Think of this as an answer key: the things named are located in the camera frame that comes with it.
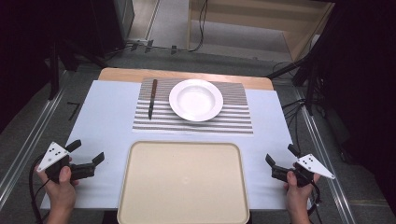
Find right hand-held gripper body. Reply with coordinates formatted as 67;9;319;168
271;153;336;189

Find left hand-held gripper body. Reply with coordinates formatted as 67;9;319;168
36;141;96;184

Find person's right hand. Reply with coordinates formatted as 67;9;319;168
283;162;322;217

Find person's left hand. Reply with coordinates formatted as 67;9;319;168
35;157;80;217

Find white table cover sheet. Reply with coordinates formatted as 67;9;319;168
40;79;312;211

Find striped grey placemat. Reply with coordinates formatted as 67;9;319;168
132;77;255;135

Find black metal stand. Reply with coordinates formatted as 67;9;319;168
265;6;340;117
43;36;108;101

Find beige plastic tray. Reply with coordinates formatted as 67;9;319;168
116;140;251;224

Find white deep plate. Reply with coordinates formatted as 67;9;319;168
168;78;224;122

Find wooden shelf unit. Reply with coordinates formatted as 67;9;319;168
186;0;336;63

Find dark cabinet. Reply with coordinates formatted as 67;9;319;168
89;0;136;58

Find metal floor rail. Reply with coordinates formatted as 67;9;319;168
0;70;70;211
292;87;358;224

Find black floor cables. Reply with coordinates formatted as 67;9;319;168
280;98;309;150

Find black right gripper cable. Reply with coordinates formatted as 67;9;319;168
306;181;323;224

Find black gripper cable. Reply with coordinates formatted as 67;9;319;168
28;153;51;224
306;181;323;224

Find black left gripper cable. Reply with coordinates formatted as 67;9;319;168
28;153;51;224

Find knife with brown handle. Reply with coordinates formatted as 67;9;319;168
148;78;159;120

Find black hanging cable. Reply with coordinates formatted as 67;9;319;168
188;0;209;53

